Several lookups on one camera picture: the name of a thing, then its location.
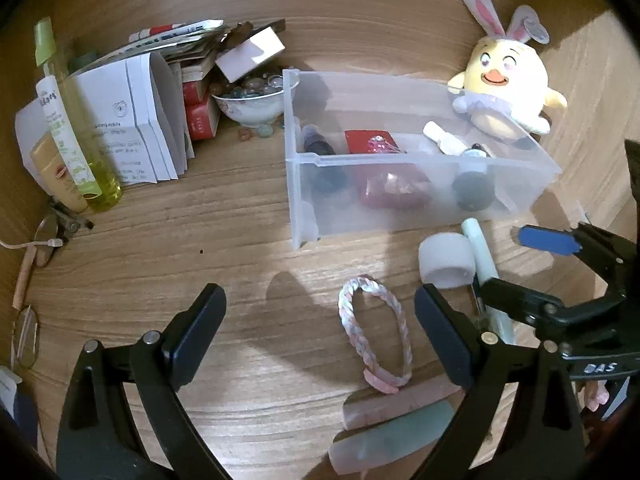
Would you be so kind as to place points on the yellow-green spray bottle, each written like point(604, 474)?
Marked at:
point(100, 180)

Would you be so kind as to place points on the folded metal eyeglasses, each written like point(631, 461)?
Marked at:
point(65, 220)

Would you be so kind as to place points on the pink small toy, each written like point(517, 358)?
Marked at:
point(595, 397)

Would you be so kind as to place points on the small dark jar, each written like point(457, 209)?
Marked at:
point(472, 190)

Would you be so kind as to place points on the black spray bottle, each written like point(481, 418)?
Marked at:
point(320, 145)

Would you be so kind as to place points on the thin-rim round eyeglasses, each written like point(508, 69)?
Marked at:
point(25, 335)

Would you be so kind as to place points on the blue white box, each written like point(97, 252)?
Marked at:
point(22, 410)

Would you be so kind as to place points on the red small box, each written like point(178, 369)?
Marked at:
point(202, 122)
point(195, 91)

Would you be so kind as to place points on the white tape roll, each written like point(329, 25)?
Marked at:
point(445, 255)

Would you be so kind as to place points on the red tea pouch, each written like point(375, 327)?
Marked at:
point(365, 141)

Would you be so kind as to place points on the pale green stick tube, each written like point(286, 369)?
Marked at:
point(480, 255)

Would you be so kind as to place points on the folded white leaflet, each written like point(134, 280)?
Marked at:
point(130, 130)

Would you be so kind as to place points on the white green-printed tube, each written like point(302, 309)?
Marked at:
point(60, 125)

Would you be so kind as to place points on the green glass bead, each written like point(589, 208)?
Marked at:
point(265, 131)

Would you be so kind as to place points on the bowl of glass beads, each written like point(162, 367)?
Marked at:
point(250, 110)

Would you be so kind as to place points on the small white box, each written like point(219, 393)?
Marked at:
point(250, 55)

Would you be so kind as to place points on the yellow chick plush toy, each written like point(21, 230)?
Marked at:
point(505, 75)

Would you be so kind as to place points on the stack of papers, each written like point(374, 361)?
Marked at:
point(165, 42)

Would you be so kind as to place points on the clear plastic box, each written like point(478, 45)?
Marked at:
point(345, 220)

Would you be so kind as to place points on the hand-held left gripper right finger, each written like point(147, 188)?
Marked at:
point(445, 340)

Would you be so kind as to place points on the teal tube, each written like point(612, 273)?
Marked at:
point(390, 440)

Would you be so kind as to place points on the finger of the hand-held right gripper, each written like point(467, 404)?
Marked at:
point(510, 297)
point(547, 240)

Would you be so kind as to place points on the slim pink-white tube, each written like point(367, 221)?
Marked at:
point(400, 400)

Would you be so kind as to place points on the yellow sunscreen bottle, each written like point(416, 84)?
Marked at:
point(55, 175)

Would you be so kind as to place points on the red white pen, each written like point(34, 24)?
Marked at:
point(157, 32)

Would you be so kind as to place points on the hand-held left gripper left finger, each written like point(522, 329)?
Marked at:
point(197, 340)

